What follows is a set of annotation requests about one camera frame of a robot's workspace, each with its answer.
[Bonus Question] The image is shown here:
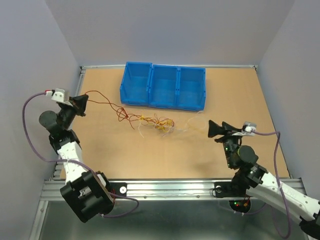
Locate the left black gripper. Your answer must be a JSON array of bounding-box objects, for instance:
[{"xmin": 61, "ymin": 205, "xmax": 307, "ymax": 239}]
[{"xmin": 58, "ymin": 94, "xmax": 88, "ymax": 130}]

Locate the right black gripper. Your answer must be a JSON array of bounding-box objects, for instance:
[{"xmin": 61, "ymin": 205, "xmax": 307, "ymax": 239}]
[{"xmin": 205, "ymin": 120, "xmax": 241, "ymax": 168}]

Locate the dark red wire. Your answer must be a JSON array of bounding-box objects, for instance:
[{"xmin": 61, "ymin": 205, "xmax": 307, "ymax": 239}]
[{"xmin": 84, "ymin": 90, "xmax": 141, "ymax": 130}]

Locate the wire bundle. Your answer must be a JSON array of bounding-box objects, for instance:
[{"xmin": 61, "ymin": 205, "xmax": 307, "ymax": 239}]
[{"xmin": 136, "ymin": 109, "xmax": 210, "ymax": 140}]

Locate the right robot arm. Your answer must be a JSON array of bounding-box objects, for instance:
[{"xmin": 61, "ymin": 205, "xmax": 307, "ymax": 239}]
[{"xmin": 207, "ymin": 120, "xmax": 320, "ymax": 240}]

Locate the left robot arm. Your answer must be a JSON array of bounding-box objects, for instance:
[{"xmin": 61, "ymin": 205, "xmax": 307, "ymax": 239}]
[{"xmin": 39, "ymin": 89, "xmax": 115, "ymax": 223}]

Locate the left blue bin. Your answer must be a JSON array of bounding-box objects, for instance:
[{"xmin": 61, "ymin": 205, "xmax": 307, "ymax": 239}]
[{"xmin": 119, "ymin": 61, "xmax": 153, "ymax": 106}]

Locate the blue bin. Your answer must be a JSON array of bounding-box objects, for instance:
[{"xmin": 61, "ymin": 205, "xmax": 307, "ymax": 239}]
[
  {"xmin": 177, "ymin": 66, "xmax": 206, "ymax": 112},
  {"xmin": 148, "ymin": 64, "xmax": 179, "ymax": 109},
  {"xmin": 119, "ymin": 61, "xmax": 153, "ymax": 106}
]

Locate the right blue bin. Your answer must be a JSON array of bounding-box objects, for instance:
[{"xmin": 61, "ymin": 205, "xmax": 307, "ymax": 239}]
[{"xmin": 177, "ymin": 66, "xmax": 206, "ymax": 112}]

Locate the middle blue bin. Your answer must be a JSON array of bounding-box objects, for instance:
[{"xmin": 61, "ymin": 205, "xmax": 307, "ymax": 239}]
[{"xmin": 148, "ymin": 64, "xmax": 179, "ymax": 109}]

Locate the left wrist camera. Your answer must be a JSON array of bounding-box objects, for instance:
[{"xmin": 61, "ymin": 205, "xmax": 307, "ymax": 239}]
[{"xmin": 51, "ymin": 88, "xmax": 70, "ymax": 103}]

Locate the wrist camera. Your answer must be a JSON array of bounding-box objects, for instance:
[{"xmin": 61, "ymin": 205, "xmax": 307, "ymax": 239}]
[
  {"xmin": 232, "ymin": 121, "xmax": 257, "ymax": 137},
  {"xmin": 51, "ymin": 88, "xmax": 70, "ymax": 103}
]

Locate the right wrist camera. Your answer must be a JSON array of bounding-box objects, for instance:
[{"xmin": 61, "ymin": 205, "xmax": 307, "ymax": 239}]
[{"xmin": 232, "ymin": 121, "xmax": 257, "ymax": 137}]

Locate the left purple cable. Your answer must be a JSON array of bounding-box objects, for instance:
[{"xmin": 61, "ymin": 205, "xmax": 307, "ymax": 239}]
[{"xmin": 22, "ymin": 91, "xmax": 140, "ymax": 219}]

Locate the purple cable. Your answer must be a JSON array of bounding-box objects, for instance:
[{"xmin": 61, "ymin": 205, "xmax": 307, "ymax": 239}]
[
  {"xmin": 253, "ymin": 130, "xmax": 293, "ymax": 238},
  {"xmin": 22, "ymin": 91, "xmax": 140, "ymax": 219}
]

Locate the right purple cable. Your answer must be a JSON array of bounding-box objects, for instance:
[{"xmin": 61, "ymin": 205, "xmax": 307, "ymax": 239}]
[{"xmin": 253, "ymin": 130, "xmax": 293, "ymax": 238}]

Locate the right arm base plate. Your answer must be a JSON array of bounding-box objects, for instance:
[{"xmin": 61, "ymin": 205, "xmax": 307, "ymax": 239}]
[{"xmin": 211, "ymin": 181, "xmax": 246, "ymax": 198}]

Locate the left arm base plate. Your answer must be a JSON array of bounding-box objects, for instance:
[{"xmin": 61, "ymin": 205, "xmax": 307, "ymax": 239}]
[{"xmin": 106, "ymin": 181, "xmax": 128, "ymax": 197}]

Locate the aluminium front rail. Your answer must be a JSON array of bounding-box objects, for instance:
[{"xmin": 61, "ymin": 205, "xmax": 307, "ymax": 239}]
[{"xmin": 40, "ymin": 178, "xmax": 306, "ymax": 201}]

